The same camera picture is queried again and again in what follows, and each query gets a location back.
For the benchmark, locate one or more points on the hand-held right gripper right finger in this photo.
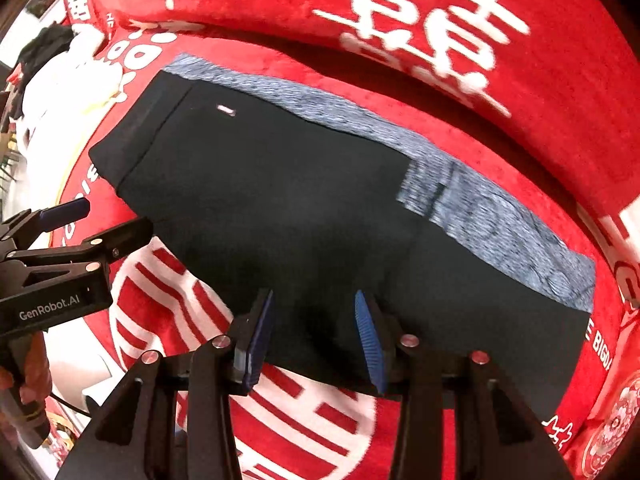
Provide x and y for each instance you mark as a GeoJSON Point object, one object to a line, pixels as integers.
{"type": "Point", "coordinates": [371, 342]}

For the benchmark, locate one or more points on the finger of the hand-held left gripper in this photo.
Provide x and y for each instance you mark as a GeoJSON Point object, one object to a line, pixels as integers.
{"type": "Point", "coordinates": [125, 235]}
{"type": "Point", "coordinates": [65, 212]}

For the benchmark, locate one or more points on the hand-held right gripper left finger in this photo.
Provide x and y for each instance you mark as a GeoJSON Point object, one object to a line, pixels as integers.
{"type": "Point", "coordinates": [260, 342]}

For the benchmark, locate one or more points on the black pants with floral stripes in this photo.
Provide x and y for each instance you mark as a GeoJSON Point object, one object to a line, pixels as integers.
{"type": "Point", "coordinates": [275, 185]}

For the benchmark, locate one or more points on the person's left hand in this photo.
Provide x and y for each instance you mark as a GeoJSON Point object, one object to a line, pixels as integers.
{"type": "Point", "coordinates": [40, 370]}

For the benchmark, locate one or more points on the white cloth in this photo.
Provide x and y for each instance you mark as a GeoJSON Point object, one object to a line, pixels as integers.
{"type": "Point", "coordinates": [65, 110]}

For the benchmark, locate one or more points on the dark cloth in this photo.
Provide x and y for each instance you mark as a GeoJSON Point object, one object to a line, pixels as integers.
{"type": "Point", "coordinates": [45, 55]}

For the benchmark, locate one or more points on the red embroidered cushion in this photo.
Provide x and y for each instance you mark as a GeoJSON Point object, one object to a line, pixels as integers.
{"type": "Point", "coordinates": [612, 430]}

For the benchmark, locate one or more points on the red printed sofa blanket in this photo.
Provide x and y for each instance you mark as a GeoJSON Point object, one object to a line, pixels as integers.
{"type": "Point", "coordinates": [525, 110]}

